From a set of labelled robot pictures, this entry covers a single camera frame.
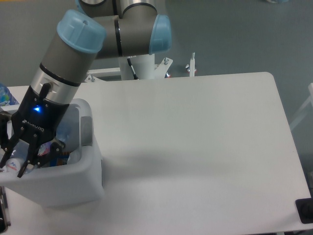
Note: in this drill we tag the orange blue snack wrapper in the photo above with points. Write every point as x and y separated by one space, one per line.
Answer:
60 159

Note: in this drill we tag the white bracket with bolt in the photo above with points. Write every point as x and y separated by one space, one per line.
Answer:
191 67

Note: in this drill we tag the crushed clear plastic bottle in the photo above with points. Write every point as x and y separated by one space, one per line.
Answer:
67 132

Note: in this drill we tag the white frame at right edge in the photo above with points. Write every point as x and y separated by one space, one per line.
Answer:
303 110

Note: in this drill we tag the black clamp at table corner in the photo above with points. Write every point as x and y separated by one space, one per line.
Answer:
305 210

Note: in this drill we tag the white trash can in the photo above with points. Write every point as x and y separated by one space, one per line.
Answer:
65 184

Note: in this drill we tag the black object at left edge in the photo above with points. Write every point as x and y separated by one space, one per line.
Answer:
5 221

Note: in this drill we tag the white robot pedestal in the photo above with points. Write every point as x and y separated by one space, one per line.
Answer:
144 66

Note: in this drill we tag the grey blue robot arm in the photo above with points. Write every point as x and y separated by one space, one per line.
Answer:
96 29

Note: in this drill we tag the blue labelled water bottle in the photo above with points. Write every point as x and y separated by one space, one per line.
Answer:
6 98

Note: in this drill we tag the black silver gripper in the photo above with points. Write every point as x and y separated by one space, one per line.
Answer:
37 118

